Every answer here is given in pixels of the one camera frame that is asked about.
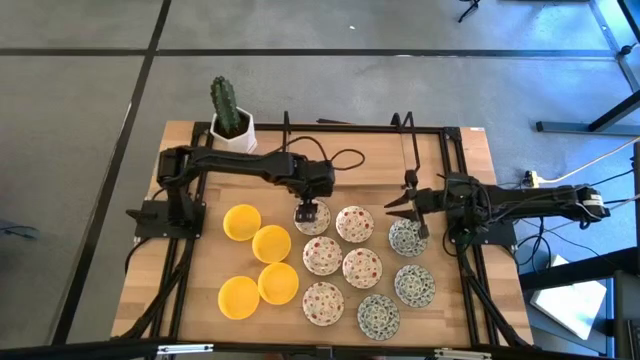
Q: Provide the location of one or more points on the power strip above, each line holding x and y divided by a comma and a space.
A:
531, 178

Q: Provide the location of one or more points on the red floral green bowl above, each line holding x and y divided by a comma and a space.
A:
322, 222
362, 268
322, 256
355, 225
323, 304

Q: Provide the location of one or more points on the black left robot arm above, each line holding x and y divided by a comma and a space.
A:
235, 162

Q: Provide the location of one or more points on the white box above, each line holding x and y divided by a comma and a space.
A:
570, 300

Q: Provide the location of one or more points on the white plant pot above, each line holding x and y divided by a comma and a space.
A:
245, 140

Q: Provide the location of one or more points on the black metal rig frame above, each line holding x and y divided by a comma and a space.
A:
360, 128

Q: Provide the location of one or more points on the green cactus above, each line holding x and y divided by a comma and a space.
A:
225, 105

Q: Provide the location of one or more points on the silver aluminium bracket bar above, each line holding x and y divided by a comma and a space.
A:
185, 348
462, 354

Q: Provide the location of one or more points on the black side furniture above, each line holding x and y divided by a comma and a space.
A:
627, 320

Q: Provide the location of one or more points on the black desk leg frame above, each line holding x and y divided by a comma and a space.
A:
575, 127

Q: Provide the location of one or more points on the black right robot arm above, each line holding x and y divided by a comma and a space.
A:
540, 200

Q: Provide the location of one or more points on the yellow plastic bowl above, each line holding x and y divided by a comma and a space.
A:
242, 223
239, 298
271, 244
278, 283

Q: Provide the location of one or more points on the black floral teal bowl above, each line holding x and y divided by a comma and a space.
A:
415, 286
405, 242
378, 317

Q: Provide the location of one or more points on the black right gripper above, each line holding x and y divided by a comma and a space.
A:
432, 202

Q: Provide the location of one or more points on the wooden shelf with black frame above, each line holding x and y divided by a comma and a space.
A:
380, 160

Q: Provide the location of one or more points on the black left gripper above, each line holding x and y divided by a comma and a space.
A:
315, 177

